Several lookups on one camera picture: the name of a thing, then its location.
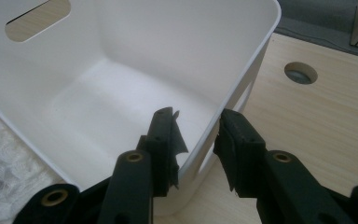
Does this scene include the white waffle cloth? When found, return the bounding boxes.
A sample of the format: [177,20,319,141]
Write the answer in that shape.
[0,99,63,224]

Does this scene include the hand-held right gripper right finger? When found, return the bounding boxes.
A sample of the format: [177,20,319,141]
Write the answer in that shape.
[213,107,355,224]

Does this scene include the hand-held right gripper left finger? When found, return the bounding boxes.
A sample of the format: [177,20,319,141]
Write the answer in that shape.
[97,106,189,224]

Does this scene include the white plastic bin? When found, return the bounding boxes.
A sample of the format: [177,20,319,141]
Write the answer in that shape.
[0,0,282,217]

